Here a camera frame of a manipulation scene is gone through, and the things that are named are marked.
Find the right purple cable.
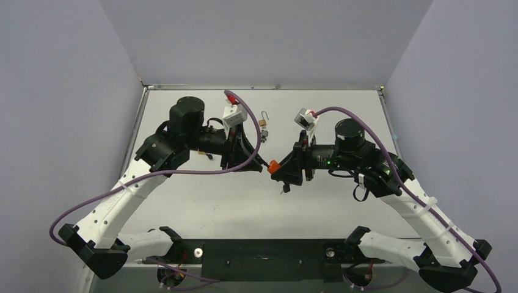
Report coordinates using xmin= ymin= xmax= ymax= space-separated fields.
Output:
xmin=312 ymin=106 xmax=503 ymax=293

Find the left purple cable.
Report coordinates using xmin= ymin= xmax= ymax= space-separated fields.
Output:
xmin=49 ymin=89 xmax=263 ymax=247

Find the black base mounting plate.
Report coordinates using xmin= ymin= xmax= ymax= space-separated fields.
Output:
xmin=162 ymin=239 xmax=371 ymax=282

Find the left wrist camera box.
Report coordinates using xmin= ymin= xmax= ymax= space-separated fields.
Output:
xmin=222 ymin=104 xmax=248 ymax=128

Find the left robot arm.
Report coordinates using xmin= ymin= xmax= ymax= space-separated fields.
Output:
xmin=53 ymin=90 xmax=261 ymax=280

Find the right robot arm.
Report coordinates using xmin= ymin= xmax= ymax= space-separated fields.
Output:
xmin=268 ymin=118 xmax=492 ymax=292

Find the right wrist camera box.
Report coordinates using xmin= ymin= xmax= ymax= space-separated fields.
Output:
xmin=294 ymin=108 xmax=319 ymax=145

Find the orange padlock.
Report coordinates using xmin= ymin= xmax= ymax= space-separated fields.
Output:
xmin=260 ymin=160 xmax=281 ymax=175

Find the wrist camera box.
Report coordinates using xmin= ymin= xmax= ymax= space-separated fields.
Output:
xmin=294 ymin=108 xmax=319 ymax=145
xmin=222 ymin=104 xmax=248 ymax=128

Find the brass padlock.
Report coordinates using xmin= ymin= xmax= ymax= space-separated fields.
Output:
xmin=258 ymin=111 xmax=269 ymax=128

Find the purple cable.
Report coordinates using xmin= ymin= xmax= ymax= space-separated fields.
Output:
xmin=312 ymin=106 xmax=503 ymax=293
xmin=49 ymin=89 xmax=263 ymax=247

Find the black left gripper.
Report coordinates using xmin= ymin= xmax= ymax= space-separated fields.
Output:
xmin=187 ymin=121 xmax=264 ymax=171

